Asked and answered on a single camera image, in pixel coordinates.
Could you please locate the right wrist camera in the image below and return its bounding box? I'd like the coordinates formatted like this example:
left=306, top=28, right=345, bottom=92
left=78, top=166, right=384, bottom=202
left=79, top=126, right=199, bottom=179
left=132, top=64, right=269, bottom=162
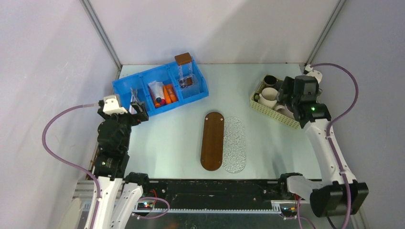
left=303, top=64, right=323, bottom=83

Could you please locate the brown metallic cup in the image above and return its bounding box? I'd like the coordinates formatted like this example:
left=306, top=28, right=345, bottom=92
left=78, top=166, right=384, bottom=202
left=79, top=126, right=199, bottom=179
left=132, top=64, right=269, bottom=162
left=263, top=75, right=278, bottom=88

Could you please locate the cream mug with black rim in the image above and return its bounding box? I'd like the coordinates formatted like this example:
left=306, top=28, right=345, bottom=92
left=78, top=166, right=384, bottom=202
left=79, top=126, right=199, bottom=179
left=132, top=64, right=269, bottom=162
left=253, top=87, right=278, bottom=109

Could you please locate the clear holder with brown lid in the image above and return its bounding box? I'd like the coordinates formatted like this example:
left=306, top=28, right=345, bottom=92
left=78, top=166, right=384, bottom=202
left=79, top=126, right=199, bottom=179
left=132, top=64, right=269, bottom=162
left=174, top=52, right=200, bottom=98

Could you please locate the cream perforated basket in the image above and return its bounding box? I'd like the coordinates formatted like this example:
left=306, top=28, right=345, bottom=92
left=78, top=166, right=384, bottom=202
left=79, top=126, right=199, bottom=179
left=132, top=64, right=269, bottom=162
left=250, top=78, right=300, bottom=129

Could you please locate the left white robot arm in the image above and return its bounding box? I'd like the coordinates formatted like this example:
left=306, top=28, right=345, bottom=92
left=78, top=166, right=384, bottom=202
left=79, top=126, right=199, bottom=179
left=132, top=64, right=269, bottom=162
left=85, top=100, right=151, bottom=229

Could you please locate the pink mug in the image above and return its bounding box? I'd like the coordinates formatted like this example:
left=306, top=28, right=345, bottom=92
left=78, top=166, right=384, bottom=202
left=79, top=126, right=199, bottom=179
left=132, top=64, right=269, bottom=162
left=273, top=104, right=295, bottom=120

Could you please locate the brown wooden oval tray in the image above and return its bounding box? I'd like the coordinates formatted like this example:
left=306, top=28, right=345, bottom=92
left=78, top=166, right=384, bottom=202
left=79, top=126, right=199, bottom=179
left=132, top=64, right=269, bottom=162
left=200, top=112, right=224, bottom=171

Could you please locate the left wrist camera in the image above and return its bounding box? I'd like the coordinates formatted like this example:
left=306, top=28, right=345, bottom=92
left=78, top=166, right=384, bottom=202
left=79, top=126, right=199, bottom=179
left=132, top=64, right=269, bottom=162
left=102, top=94, right=128, bottom=115

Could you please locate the blue three-compartment bin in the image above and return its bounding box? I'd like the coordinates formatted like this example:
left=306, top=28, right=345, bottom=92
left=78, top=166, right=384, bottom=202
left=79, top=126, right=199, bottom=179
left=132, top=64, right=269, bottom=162
left=112, top=60, right=209, bottom=117

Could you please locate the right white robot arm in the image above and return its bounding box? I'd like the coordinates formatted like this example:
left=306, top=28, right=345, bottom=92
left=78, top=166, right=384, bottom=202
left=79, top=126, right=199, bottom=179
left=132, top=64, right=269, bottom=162
left=277, top=75, right=369, bottom=218

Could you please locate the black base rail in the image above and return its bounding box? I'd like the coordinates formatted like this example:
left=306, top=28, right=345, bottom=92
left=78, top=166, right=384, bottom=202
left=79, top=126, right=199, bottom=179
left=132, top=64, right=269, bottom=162
left=130, top=179, right=300, bottom=214

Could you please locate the orange Beyou toothpaste tube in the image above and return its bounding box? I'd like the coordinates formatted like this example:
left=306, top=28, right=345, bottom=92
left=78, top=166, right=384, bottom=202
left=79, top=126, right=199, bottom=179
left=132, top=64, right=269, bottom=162
left=166, top=84, right=178, bottom=103

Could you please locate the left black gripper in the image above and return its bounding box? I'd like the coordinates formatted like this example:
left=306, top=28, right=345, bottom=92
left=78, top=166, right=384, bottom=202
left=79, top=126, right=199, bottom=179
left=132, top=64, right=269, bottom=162
left=99, top=100, right=148, bottom=150

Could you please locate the grey toothbrush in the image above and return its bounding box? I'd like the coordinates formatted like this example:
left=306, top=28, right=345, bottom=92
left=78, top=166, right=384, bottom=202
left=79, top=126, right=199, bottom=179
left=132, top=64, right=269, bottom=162
left=130, top=88, right=142, bottom=105

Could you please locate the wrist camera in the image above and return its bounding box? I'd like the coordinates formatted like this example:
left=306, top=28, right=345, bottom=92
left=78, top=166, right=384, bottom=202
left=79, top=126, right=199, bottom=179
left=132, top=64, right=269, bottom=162
left=303, top=64, right=323, bottom=83
left=102, top=94, right=128, bottom=115

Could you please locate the white toothpaste tube dark cap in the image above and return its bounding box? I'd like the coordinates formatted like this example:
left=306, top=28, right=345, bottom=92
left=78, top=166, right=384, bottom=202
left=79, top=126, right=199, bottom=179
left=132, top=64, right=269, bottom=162
left=148, top=81, right=166, bottom=105

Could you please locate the clear textured oval tray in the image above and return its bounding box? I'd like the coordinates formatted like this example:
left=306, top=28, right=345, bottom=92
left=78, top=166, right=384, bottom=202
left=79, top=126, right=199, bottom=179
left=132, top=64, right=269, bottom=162
left=222, top=116, right=246, bottom=174

